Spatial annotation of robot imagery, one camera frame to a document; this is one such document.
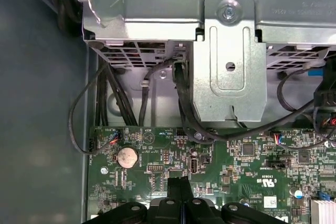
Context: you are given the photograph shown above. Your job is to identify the round coin cell battery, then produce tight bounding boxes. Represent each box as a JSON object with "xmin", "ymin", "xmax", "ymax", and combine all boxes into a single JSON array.
[{"xmin": 117, "ymin": 146, "xmax": 139, "ymax": 168}]

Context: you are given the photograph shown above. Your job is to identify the black flat SATA cable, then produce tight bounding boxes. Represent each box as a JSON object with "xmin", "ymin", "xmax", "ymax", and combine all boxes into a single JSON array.
[{"xmin": 172, "ymin": 60, "xmax": 211, "ymax": 143}]

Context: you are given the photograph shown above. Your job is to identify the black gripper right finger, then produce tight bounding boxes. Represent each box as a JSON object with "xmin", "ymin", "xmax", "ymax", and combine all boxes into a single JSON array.
[{"xmin": 181, "ymin": 175, "xmax": 292, "ymax": 224}]

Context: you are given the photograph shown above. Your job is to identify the silver internal USB port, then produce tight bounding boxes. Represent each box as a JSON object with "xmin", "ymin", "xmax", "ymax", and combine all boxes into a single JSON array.
[{"xmin": 188, "ymin": 155, "xmax": 201, "ymax": 175}]

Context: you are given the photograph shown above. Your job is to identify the silver chipset heatsink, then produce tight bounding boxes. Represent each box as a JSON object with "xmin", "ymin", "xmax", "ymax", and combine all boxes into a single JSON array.
[{"xmin": 310, "ymin": 199, "xmax": 336, "ymax": 224}]

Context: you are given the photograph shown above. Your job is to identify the black PC case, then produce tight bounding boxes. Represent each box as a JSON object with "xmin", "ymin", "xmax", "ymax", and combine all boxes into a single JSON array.
[{"xmin": 0, "ymin": 0, "xmax": 200, "ymax": 224}]

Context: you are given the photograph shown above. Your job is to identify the black round cable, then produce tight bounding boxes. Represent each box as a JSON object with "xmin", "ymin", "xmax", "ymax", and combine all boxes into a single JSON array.
[{"xmin": 139, "ymin": 60, "xmax": 175, "ymax": 127}]

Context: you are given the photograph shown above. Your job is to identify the green motherboard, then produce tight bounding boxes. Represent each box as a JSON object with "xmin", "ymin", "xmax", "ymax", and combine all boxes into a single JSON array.
[{"xmin": 86, "ymin": 126, "xmax": 336, "ymax": 224}]

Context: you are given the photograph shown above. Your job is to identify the silver metal drive cage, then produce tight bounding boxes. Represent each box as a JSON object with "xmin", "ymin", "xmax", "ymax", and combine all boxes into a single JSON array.
[{"xmin": 75, "ymin": 0, "xmax": 336, "ymax": 130}]

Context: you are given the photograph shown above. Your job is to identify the thin black fan wire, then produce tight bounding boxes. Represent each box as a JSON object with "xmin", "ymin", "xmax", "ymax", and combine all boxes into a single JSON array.
[{"xmin": 68, "ymin": 60, "xmax": 111, "ymax": 155}]

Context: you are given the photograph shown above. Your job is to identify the small connector with coloured wires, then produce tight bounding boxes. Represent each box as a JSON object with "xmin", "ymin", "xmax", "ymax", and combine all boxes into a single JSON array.
[{"xmin": 109, "ymin": 129, "xmax": 123, "ymax": 145}]

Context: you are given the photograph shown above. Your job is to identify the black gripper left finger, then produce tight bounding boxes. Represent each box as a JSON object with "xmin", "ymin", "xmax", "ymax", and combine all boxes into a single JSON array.
[{"xmin": 89, "ymin": 177, "xmax": 182, "ymax": 224}]

